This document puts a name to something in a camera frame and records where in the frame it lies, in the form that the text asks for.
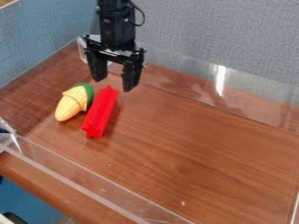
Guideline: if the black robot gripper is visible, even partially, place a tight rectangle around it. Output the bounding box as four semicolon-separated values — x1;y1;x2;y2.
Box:
84;0;146;92

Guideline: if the clear acrylic front wall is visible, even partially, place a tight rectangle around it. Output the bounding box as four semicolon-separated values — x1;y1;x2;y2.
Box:
4;136;195;224

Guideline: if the clear acrylic wall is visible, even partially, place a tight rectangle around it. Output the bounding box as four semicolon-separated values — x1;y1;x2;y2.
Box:
4;136;195;224
142;45;299;135

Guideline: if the clear acrylic left bracket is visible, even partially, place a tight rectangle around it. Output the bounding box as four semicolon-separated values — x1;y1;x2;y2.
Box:
0;116;23;154

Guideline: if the red star-shaped block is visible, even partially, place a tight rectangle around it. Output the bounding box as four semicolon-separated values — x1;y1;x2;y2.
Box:
81;86;119;139

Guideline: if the clear acrylic back wall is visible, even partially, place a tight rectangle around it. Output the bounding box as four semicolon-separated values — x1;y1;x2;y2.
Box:
142;45;299;135

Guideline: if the yellow toy corn cob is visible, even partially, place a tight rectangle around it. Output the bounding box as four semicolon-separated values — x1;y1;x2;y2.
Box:
55;83;95;122

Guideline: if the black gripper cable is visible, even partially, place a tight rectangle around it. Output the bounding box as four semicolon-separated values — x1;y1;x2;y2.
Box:
126;0;146;27

